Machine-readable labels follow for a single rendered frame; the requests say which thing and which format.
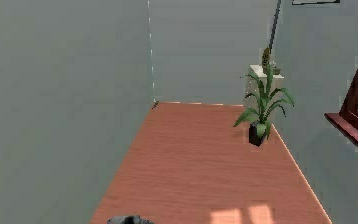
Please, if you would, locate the white stand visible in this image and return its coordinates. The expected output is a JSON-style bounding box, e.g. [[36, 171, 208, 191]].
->
[[243, 64, 285, 116]]

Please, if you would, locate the green plant in black pot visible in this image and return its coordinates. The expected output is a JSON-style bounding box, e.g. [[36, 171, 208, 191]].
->
[[233, 62, 296, 148]]

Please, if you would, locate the grey cloth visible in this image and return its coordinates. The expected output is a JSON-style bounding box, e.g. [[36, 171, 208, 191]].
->
[[106, 215, 156, 224]]

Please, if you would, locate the red-brown framed window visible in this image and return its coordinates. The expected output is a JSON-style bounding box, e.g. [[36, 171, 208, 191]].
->
[[324, 37, 358, 159]]

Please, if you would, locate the framed wall picture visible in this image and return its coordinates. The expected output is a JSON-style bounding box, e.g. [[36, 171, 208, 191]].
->
[[291, 0, 341, 6]]

